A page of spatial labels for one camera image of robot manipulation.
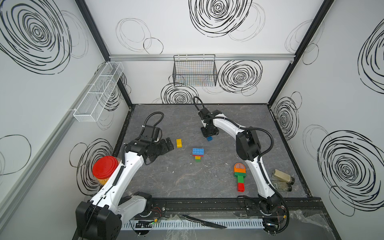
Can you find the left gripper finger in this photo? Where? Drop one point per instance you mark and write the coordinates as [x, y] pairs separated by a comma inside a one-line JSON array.
[[162, 150], [166, 143]]

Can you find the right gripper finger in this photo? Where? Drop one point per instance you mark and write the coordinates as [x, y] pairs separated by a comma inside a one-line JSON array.
[[215, 131], [204, 132]]

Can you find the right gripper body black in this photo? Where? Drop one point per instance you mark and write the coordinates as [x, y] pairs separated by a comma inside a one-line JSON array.
[[210, 131]]

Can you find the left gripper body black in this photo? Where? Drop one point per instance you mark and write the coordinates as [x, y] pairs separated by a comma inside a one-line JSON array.
[[156, 146]]

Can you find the light blue lego brick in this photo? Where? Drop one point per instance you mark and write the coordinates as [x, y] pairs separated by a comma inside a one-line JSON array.
[[198, 151]]

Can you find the orange half-round lego piece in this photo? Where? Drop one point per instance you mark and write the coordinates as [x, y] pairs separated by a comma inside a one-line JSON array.
[[239, 167]]

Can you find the orange long lego brick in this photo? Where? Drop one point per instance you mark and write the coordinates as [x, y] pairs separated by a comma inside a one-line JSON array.
[[243, 171]]

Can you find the red small lego brick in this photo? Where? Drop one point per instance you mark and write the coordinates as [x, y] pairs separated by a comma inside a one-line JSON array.
[[241, 187]]

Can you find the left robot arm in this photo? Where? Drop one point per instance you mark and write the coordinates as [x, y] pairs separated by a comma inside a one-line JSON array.
[[102, 217]]

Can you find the red-lidded jar yellow contents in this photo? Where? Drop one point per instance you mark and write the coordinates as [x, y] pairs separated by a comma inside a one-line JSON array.
[[104, 168]]

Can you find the black knife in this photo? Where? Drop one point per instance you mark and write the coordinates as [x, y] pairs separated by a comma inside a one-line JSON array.
[[203, 222]]

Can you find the glass bottle tan lid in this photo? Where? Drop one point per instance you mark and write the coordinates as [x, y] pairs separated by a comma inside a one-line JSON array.
[[283, 177]]

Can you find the glass jar green contents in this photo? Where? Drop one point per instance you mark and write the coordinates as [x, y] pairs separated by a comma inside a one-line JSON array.
[[282, 186]]

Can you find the black wire basket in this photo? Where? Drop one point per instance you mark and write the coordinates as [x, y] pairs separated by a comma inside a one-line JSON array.
[[195, 70]]

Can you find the clear plastic wall shelf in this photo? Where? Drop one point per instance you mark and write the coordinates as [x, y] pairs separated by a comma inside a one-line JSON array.
[[101, 89]]

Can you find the white slotted cable duct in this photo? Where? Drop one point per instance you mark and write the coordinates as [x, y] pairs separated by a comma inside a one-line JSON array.
[[230, 224]]

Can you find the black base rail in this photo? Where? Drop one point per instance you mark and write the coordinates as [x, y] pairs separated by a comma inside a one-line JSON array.
[[163, 207]]

